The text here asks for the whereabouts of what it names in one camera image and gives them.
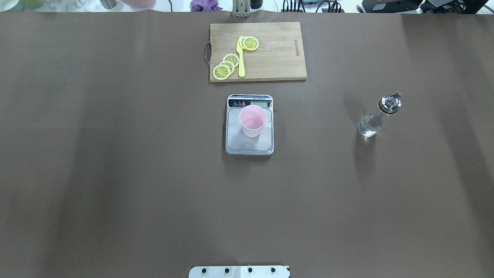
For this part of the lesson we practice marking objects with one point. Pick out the pink plastic cup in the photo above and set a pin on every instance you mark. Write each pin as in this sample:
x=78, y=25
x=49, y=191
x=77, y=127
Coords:
x=253, y=118

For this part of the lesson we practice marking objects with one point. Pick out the clear glass sauce bottle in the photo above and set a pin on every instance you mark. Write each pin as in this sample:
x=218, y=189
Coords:
x=372, y=122

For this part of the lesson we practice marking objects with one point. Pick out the silver digital kitchen scale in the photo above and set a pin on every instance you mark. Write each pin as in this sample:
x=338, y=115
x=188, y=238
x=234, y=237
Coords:
x=236, y=142

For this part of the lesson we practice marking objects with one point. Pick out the lemon slice stack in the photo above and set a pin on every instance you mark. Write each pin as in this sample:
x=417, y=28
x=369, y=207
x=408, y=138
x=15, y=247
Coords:
x=226, y=67

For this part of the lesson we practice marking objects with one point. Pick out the yellow plastic knife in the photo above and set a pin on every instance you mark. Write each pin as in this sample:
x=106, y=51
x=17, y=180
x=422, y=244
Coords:
x=241, y=65

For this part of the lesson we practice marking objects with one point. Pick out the wooden cutting board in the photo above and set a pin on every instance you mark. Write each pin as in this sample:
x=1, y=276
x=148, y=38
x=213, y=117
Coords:
x=279, y=57

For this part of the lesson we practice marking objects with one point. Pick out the lemon slice single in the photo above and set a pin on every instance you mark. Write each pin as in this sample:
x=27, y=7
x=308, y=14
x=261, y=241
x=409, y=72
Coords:
x=249, y=43

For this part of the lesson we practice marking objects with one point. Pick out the purple cloth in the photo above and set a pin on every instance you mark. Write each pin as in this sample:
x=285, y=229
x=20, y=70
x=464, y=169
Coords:
x=204, y=5

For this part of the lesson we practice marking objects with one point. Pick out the aluminium frame post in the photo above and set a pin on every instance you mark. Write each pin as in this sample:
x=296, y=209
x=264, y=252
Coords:
x=241, y=8

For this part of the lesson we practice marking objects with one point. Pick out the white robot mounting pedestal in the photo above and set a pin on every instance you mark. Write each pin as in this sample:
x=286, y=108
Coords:
x=246, y=271

